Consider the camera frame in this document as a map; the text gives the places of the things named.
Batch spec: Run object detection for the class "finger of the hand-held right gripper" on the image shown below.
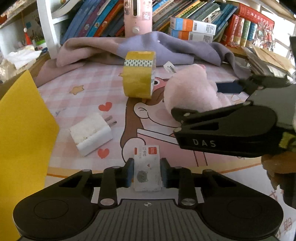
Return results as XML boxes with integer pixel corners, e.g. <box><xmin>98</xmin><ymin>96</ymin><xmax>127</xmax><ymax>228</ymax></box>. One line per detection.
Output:
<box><xmin>217</xmin><ymin>74</ymin><xmax>293</xmax><ymax>96</ymax></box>
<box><xmin>171</xmin><ymin>101</ymin><xmax>255</xmax><ymax>138</ymax></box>

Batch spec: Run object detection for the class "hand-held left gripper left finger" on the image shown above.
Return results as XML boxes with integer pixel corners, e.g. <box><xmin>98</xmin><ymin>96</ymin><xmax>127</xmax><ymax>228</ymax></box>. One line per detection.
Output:
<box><xmin>54</xmin><ymin>159</ymin><xmax>135</xmax><ymax>208</ymax></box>

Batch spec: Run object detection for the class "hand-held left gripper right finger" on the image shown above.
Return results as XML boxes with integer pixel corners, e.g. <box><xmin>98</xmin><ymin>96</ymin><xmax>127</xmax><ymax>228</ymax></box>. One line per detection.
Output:
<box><xmin>160</xmin><ymin>158</ymin><xmax>238</xmax><ymax>208</ymax></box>

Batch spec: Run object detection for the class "small white printed box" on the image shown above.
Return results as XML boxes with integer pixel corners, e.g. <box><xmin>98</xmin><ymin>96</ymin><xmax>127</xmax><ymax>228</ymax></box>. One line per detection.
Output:
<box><xmin>133</xmin><ymin>146</ymin><xmax>162</xmax><ymax>192</ymax></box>

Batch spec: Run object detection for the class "pink plush toy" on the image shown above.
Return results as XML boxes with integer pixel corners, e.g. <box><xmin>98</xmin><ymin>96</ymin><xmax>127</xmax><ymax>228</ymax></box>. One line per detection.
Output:
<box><xmin>162</xmin><ymin>61</ymin><xmax>234</xmax><ymax>116</ymax></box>

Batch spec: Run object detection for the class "yellow paper sheet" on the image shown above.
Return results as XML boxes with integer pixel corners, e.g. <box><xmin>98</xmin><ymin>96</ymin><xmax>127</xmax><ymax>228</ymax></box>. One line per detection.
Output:
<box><xmin>0</xmin><ymin>70</ymin><xmax>60</xmax><ymax>241</ymax></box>

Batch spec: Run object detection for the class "person's right hand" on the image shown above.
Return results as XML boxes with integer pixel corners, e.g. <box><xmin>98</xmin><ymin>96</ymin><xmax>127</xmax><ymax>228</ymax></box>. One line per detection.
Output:
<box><xmin>261</xmin><ymin>151</ymin><xmax>296</xmax><ymax>175</ymax></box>

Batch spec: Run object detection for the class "stack of papers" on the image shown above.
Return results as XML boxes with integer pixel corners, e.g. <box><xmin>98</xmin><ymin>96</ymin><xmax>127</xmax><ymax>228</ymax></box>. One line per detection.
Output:
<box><xmin>242</xmin><ymin>45</ymin><xmax>296</xmax><ymax>81</ymax></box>

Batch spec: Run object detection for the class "brown paper envelope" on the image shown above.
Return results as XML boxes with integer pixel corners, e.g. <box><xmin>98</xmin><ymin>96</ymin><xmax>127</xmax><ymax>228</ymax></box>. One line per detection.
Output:
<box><xmin>251</xmin><ymin>44</ymin><xmax>296</xmax><ymax>72</ymax></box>

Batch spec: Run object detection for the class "red thick dictionary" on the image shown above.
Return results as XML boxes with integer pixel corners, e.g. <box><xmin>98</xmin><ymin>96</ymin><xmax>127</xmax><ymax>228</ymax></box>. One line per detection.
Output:
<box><xmin>220</xmin><ymin>14</ymin><xmax>240</xmax><ymax>45</ymax></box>
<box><xmin>233</xmin><ymin>17</ymin><xmax>245</xmax><ymax>47</ymax></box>

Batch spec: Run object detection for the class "white textured charger plug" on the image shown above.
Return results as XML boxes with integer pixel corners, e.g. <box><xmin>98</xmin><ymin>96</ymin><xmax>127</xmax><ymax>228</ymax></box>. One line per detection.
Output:
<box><xmin>69</xmin><ymin>112</ymin><xmax>117</xmax><ymax>157</ymax></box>

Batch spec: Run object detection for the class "green thick book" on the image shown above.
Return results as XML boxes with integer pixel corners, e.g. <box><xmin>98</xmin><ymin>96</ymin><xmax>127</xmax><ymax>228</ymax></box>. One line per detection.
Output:
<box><xmin>240</xmin><ymin>20</ymin><xmax>251</xmax><ymax>47</ymax></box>

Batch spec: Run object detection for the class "teal thick book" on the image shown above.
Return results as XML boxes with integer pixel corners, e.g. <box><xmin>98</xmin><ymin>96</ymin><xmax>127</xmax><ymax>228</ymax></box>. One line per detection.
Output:
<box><xmin>247</xmin><ymin>22</ymin><xmax>258</xmax><ymax>47</ymax></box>

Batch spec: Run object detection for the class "colourful sticker bundle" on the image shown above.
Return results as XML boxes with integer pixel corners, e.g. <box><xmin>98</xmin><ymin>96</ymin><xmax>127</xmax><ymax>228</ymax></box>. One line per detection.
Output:
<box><xmin>253</xmin><ymin>22</ymin><xmax>275</xmax><ymax>51</ymax></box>

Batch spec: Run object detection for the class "orange blue white carton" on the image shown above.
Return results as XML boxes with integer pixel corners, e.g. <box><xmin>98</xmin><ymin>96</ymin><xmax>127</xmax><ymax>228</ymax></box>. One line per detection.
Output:
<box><xmin>170</xmin><ymin>17</ymin><xmax>217</xmax><ymax>35</ymax></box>
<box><xmin>168</xmin><ymin>27</ymin><xmax>214</xmax><ymax>42</ymax></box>

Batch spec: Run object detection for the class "red thick flat book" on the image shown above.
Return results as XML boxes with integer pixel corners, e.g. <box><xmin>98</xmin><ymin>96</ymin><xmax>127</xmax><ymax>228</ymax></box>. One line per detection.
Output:
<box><xmin>235</xmin><ymin>3</ymin><xmax>275</xmax><ymax>29</ymax></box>

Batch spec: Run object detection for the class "yellow packing tape roll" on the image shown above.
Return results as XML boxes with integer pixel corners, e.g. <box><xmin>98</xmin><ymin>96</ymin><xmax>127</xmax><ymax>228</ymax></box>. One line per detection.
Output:
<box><xmin>122</xmin><ymin>51</ymin><xmax>156</xmax><ymax>100</ymax></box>

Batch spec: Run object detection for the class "pink printed tablecloth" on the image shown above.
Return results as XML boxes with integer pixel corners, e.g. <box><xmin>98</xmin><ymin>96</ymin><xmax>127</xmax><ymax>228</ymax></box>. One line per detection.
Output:
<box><xmin>35</xmin><ymin>59</ymin><xmax>296</xmax><ymax>241</ymax></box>

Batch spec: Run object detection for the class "purple pink cloth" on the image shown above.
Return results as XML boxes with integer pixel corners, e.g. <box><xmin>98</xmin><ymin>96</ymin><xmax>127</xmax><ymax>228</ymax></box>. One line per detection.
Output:
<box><xmin>33</xmin><ymin>31</ymin><xmax>251</xmax><ymax>87</ymax></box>

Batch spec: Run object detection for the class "pink cylindrical device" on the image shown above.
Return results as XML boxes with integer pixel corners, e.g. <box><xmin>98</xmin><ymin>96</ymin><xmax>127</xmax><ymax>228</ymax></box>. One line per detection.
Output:
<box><xmin>123</xmin><ymin>0</ymin><xmax>153</xmax><ymax>37</ymax></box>

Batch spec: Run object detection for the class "row of leaning books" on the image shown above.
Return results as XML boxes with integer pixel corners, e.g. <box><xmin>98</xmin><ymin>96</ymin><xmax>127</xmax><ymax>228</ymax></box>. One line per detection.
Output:
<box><xmin>60</xmin><ymin>0</ymin><xmax>238</xmax><ymax>44</ymax></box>

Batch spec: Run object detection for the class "green white cup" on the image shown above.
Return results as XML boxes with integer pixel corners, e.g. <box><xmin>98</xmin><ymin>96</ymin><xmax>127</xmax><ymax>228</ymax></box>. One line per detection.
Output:
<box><xmin>32</xmin><ymin>38</ymin><xmax>47</xmax><ymax>50</ymax></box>

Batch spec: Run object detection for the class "crumpled white tissue bag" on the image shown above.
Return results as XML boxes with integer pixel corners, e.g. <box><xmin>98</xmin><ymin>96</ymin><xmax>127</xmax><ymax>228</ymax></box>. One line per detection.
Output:
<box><xmin>0</xmin><ymin>45</ymin><xmax>42</xmax><ymax>81</ymax></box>

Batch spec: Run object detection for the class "white bookshelf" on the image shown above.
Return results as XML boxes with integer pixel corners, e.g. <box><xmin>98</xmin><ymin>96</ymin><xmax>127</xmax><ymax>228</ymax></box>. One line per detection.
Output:
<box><xmin>36</xmin><ymin>0</ymin><xmax>296</xmax><ymax>61</ymax></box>

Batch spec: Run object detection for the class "low white shelf unit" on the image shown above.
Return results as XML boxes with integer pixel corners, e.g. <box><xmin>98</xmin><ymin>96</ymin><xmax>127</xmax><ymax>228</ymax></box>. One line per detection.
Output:
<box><xmin>0</xmin><ymin>5</ymin><xmax>50</xmax><ymax>61</ymax></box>

